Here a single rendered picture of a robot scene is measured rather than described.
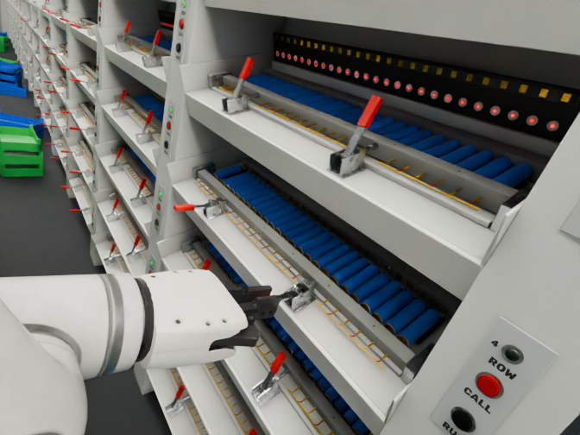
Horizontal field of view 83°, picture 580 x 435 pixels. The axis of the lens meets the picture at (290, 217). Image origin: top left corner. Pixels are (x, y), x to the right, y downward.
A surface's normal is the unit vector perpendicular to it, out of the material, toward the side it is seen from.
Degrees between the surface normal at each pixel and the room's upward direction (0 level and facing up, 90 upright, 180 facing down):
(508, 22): 110
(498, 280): 90
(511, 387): 90
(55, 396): 68
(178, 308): 12
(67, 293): 16
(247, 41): 90
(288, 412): 20
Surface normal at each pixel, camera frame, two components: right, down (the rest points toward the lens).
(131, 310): 0.68, -0.40
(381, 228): -0.80, 0.36
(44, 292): 0.48, -0.82
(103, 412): 0.27, -0.88
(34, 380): 0.96, -0.04
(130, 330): 0.72, -0.08
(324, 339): 0.00, -0.80
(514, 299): -0.75, 0.07
